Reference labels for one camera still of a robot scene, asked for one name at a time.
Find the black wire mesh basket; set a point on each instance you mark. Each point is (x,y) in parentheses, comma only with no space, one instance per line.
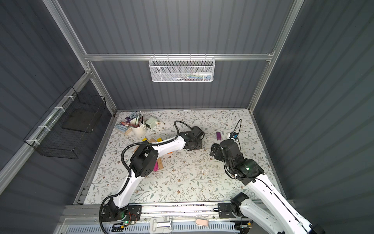
(65,131)

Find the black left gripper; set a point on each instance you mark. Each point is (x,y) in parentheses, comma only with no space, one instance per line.
(197,136)

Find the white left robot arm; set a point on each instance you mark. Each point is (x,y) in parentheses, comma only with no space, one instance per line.
(139,160)

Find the magenta building block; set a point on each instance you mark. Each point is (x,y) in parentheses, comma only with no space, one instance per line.
(156,168)

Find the white wire mesh basket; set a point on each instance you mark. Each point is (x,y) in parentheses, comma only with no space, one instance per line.
(182,70)

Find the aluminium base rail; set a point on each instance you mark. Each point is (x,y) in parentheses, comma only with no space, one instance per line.
(161,218)

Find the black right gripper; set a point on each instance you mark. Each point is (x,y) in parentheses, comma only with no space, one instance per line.
(216,150)

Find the purple building block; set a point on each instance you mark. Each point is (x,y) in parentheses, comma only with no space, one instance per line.
(218,135)

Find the natural wooden block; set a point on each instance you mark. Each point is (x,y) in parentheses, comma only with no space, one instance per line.
(160,164)

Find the pale green small box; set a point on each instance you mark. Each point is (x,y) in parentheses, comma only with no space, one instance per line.
(152,123)

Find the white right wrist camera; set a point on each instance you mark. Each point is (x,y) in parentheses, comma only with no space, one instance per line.
(233,135)

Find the pink eraser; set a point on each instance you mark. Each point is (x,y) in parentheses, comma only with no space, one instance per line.
(202,222)

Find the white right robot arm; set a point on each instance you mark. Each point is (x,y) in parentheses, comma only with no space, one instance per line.
(281,217)

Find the blue book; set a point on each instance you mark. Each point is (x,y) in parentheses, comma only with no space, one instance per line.
(122,126)

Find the white pen cup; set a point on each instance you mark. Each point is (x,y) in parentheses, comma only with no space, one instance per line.
(139,130)

